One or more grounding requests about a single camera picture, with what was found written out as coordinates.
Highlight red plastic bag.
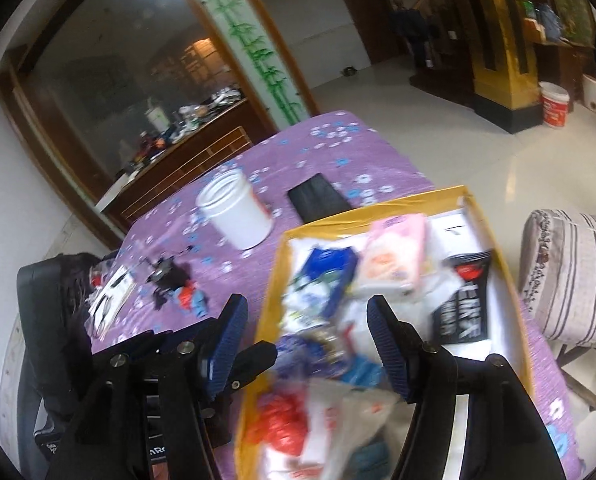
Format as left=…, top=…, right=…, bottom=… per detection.
left=245, top=391, right=309, bottom=457

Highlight blue floral tissue pack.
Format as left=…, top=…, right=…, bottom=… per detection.
left=280, top=247, right=359, bottom=334

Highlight red and blue sponge pack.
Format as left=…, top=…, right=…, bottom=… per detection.
left=338, top=354, right=384, bottom=388

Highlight black snack bag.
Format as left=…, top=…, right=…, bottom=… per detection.
left=432, top=250, right=492, bottom=344

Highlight pink tissue pack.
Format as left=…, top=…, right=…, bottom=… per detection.
left=352, top=214, right=428, bottom=298

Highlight blue white patterned bag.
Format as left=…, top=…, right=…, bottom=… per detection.
left=272, top=326, right=353, bottom=380

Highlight white bag red lettering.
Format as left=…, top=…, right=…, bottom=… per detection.
left=258, top=378, right=400, bottom=479

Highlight small red wrapper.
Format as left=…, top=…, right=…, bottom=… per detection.
left=174, top=285, right=195, bottom=311

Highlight yellow cardboard box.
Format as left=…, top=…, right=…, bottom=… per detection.
left=232, top=184, right=536, bottom=480

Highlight lined notepad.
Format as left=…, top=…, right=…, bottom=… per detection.
left=84, top=261, right=135, bottom=339

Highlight black cylindrical motor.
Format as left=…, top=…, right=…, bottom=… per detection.
left=144, top=256, right=191, bottom=306

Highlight black backpack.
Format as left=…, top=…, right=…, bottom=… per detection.
left=57, top=252, right=102, bottom=344

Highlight white plastic jar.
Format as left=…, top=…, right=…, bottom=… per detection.
left=196, top=169, right=273, bottom=250

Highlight black smartphone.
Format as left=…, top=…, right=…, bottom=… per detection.
left=286, top=174, right=352, bottom=224

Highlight striped cushioned stool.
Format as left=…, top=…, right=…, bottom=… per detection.
left=517, top=207, right=596, bottom=411

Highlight wooden sideboard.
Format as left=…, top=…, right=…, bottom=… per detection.
left=0, top=0, right=273, bottom=248

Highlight white red bucket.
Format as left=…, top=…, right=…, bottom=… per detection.
left=539, top=81, right=570, bottom=128

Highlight white small bin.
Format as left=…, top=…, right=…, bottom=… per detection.
left=582, top=74, right=596, bottom=113

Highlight bamboo painted panel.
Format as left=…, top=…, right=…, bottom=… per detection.
left=202, top=0, right=310, bottom=130

